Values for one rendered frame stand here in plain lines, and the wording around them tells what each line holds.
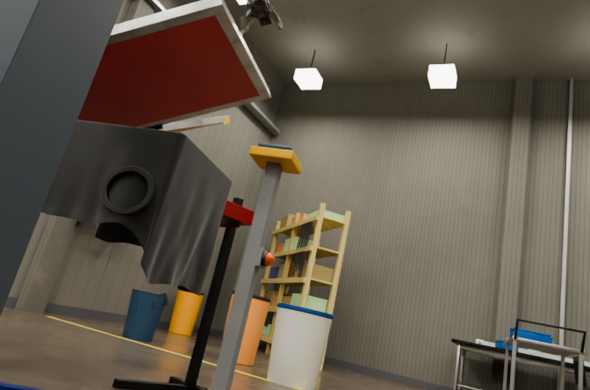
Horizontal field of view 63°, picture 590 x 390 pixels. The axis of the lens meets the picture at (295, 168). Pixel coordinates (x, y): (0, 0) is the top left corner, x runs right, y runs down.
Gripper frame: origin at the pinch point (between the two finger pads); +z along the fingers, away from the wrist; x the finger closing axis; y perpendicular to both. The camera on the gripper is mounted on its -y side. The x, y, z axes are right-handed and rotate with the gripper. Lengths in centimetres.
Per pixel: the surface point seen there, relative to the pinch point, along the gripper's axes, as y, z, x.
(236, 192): -749, -214, -248
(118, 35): 29, 12, -39
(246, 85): -15.6, 10.1, -11.2
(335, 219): -590, -90, -37
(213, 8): 29.0, 9.7, -7.8
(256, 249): 15, 81, -2
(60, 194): 21, 60, -59
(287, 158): 19, 58, 10
